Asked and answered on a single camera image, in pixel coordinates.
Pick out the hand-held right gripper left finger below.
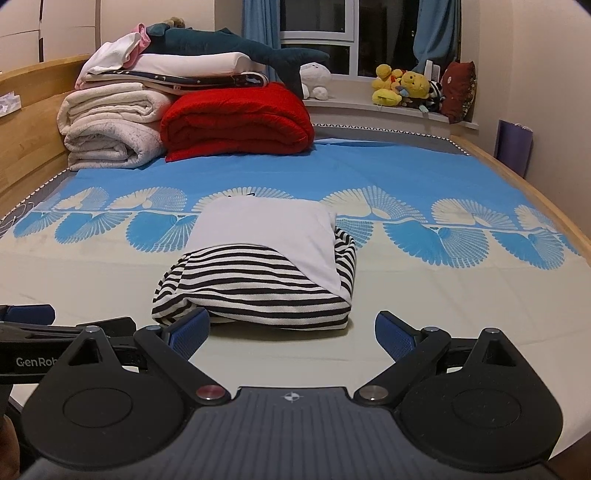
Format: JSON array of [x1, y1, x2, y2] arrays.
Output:
[[59, 308, 232, 404]]

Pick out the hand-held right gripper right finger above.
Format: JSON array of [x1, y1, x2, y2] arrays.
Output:
[[353, 311, 535, 405]]

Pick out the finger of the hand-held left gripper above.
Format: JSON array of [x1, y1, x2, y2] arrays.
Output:
[[0, 303, 57, 326], [0, 317, 138, 343]]

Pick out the black white striped shirt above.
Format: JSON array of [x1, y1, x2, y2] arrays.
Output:
[[151, 188, 358, 331]]

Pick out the person's left forearm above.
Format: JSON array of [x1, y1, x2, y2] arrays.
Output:
[[0, 412, 22, 479]]

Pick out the blue patterned bed sheet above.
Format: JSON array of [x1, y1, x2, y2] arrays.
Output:
[[0, 138, 591, 457]]

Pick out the cream folded blanket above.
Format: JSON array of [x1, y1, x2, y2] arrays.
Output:
[[57, 88, 174, 136], [63, 121, 168, 172]]

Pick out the grey zigzag edged bed mat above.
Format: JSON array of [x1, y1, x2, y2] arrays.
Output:
[[0, 122, 472, 241]]

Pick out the red folded blanket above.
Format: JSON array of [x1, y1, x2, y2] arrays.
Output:
[[160, 82, 316, 162]]

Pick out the purple paper bag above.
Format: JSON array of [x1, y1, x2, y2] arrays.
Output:
[[492, 119, 534, 179]]

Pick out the white window sill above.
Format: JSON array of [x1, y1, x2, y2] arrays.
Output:
[[304, 75, 479, 133]]

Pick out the black white striped plush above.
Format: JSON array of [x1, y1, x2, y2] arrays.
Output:
[[419, 80, 447, 114]]

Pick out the yellow plush toy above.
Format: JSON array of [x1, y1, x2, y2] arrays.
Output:
[[372, 64, 408, 108], [399, 71, 433, 110]]

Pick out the dark red cushion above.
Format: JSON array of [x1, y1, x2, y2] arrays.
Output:
[[440, 60, 478, 125]]

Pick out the white plush toy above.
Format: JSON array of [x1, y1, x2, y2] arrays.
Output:
[[299, 62, 334, 101]]

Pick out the white folded pillow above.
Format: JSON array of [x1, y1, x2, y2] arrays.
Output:
[[131, 52, 253, 78]]

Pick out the white folded cloth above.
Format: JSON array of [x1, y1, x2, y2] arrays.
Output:
[[75, 32, 145, 89]]

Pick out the white wardrobe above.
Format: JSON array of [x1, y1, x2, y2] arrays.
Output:
[[0, 0, 101, 75]]

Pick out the teal shark plush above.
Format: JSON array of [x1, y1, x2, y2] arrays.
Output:
[[143, 23, 331, 100]]

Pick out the pink cloth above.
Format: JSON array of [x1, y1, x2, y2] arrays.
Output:
[[130, 23, 154, 68]]

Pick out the white framed window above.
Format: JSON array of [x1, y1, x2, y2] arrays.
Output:
[[276, 0, 422, 78]]

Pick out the blue curtain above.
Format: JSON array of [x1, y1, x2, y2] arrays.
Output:
[[242, 0, 282, 49], [412, 0, 463, 71]]

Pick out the wooden bed frame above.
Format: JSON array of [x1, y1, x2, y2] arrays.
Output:
[[0, 53, 591, 261]]

